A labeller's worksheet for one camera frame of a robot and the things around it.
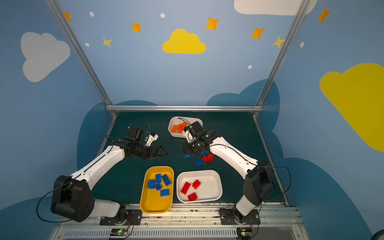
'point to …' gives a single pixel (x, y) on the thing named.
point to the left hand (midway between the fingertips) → (162, 154)
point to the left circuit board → (119, 232)
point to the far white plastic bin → (177, 124)
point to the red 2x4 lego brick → (185, 188)
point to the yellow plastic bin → (150, 202)
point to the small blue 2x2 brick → (158, 186)
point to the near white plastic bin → (210, 189)
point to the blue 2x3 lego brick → (158, 178)
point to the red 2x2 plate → (192, 197)
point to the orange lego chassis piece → (181, 127)
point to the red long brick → (205, 158)
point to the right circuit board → (244, 232)
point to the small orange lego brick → (174, 128)
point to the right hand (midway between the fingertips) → (185, 149)
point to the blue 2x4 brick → (166, 180)
